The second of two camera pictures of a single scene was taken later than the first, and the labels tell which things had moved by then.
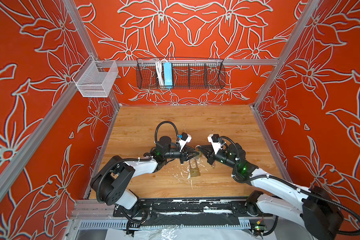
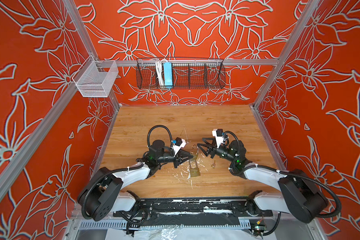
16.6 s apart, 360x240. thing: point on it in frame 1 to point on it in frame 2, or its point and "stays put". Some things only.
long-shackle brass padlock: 194,172 stays put
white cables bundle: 160,72 stays put
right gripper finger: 207,149 to 214,142
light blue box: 168,74 stays put
